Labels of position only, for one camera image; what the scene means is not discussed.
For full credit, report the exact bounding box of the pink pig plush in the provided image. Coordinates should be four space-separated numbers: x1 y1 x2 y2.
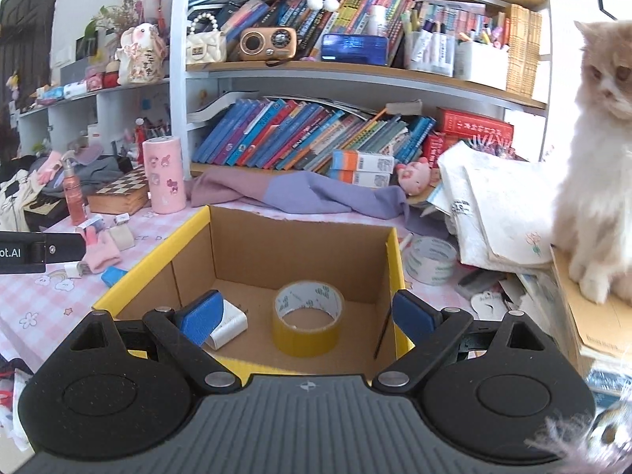
395 156 440 197

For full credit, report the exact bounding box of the blue tablet screen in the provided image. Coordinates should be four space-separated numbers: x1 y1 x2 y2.
320 34 389 66

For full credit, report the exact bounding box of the yellow tape roll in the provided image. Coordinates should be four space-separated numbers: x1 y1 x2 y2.
272 280 345 358

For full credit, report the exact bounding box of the pink spray bottle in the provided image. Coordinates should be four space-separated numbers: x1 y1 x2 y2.
61 151 87 226

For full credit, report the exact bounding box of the white spray tube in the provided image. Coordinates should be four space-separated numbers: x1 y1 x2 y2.
75 214 106 233

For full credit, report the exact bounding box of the small red white box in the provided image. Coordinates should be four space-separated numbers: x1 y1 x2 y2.
113 213 131 226

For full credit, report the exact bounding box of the white tape roll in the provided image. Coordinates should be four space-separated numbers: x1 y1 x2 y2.
404 237 457 286

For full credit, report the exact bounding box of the yellow cardboard box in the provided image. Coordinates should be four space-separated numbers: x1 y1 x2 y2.
93 207 411 379

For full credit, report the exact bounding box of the cream fluffy cat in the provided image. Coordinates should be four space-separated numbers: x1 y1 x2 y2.
553 21 631 304

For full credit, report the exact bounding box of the row of books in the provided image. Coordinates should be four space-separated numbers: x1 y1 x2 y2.
188 92 435 173

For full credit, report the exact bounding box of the white pen holder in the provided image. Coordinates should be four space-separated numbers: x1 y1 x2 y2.
453 42 509 91

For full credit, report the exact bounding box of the wicker basket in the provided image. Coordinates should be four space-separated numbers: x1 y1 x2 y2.
506 4 542 98

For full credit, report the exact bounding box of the large white charger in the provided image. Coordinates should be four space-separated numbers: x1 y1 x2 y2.
206 300 248 351

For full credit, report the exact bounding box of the white quilted handbag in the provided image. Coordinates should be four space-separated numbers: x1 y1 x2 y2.
185 11 227 65

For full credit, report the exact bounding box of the rabbit plush doll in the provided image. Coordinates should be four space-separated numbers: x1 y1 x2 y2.
116 23 167 86

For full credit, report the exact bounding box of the wooden chess box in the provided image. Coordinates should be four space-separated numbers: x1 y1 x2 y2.
88 166 149 215

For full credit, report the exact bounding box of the orange white carton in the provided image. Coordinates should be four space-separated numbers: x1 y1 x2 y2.
327 150 395 188

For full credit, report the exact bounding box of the cream tote bag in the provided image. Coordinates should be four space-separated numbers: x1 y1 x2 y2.
0 169 43 232

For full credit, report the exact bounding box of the red book set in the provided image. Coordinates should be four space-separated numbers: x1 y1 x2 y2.
422 108 514 168

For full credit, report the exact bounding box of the red tassel ornament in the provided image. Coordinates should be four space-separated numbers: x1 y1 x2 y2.
134 118 146 165

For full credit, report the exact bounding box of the grey clothing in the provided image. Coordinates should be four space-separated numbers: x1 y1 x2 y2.
42 155 133 198

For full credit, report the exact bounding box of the retro wooden radio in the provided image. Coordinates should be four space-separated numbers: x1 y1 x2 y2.
238 27 298 61

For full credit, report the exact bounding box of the blue plastic bag wad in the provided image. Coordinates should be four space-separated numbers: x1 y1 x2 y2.
101 267 128 288

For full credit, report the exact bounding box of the stack of books and cardboard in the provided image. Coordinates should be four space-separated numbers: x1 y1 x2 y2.
502 248 631 406

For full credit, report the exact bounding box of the pink purple cloth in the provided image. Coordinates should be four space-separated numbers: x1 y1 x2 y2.
185 165 446 238

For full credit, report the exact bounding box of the beige eraser block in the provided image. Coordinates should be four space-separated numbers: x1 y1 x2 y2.
108 224 135 252

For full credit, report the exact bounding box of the pink cylinder humidifier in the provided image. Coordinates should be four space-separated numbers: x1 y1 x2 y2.
143 137 186 214

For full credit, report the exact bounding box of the pile of papers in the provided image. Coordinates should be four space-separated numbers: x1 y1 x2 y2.
438 142 567 274

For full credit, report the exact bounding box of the pink knit glove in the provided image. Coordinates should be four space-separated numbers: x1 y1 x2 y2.
83 227 121 274

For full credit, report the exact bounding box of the small white charger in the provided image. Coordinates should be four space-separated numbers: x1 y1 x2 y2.
62 261 90 279

